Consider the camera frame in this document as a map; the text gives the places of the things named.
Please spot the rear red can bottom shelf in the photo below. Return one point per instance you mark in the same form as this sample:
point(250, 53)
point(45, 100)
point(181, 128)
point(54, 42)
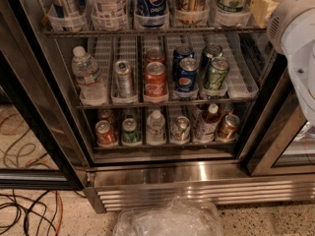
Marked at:
point(106, 114)

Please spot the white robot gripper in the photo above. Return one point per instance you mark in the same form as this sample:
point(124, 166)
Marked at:
point(284, 14)

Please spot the front blue pepsi can middle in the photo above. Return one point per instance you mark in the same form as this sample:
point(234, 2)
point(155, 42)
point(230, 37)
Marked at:
point(187, 71)

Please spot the rear blue pepsi can middle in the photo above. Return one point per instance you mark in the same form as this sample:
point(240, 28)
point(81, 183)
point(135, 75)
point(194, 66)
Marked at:
point(180, 52)

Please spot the red can bottom shelf front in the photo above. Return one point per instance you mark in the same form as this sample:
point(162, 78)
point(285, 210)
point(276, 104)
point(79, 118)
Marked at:
point(104, 133)

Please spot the clear water bottle middle shelf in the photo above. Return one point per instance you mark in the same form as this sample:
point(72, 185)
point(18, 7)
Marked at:
point(89, 77)

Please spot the stainless steel glass-door fridge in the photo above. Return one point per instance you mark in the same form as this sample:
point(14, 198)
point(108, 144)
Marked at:
point(36, 78)

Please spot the blue pepsi can top shelf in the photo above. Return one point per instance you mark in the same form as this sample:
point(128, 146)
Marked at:
point(151, 12)

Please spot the rear green soda can middle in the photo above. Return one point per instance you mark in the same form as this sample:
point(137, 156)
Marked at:
point(210, 51)

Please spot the red can shelf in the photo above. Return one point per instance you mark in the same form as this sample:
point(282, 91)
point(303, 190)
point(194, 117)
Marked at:
point(106, 114)
point(104, 133)

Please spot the white labelled can top shelf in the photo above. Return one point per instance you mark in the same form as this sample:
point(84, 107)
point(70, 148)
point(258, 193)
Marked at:
point(109, 14)

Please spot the clear water bottle bottom shelf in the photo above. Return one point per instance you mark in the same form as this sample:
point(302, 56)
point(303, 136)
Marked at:
point(155, 129)

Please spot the clear water bottle shelf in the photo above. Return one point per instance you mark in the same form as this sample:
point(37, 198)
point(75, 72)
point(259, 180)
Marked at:
point(89, 77)
point(155, 129)

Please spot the white blue can top left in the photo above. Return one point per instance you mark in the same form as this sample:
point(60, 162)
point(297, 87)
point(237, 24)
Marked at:
point(68, 15)

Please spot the front green soda can middle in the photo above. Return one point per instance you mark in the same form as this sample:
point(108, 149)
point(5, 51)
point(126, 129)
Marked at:
point(215, 73)

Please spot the white green can bottom shelf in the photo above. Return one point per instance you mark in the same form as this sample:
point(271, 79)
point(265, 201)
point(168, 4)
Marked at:
point(180, 129)

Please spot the front red coke can middle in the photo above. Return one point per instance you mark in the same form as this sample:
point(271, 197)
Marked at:
point(155, 79)

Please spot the clear plastic bag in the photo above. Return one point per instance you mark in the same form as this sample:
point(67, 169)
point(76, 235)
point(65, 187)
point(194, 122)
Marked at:
point(179, 217)

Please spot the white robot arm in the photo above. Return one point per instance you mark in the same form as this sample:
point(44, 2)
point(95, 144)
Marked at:
point(301, 69)

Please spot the rear red coke can middle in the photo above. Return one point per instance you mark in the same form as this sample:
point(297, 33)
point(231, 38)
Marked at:
point(155, 54)

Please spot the silver soda can middle shelf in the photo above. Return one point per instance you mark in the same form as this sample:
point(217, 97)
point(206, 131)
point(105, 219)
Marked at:
point(123, 73)

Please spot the empty clear plastic tray middle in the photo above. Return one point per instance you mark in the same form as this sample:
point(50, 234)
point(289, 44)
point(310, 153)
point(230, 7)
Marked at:
point(240, 83)

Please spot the orange brown can bottom shelf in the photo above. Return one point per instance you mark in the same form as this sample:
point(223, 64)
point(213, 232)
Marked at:
point(228, 127)

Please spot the amber tea bottle bottom shelf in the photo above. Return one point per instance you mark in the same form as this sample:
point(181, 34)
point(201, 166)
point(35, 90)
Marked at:
point(207, 120)

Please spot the brown striped can top shelf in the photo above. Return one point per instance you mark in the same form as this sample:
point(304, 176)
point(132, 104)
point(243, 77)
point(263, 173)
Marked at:
point(190, 12)

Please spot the red coke can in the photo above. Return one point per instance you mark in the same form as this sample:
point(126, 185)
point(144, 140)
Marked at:
point(155, 54)
point(155, 79)

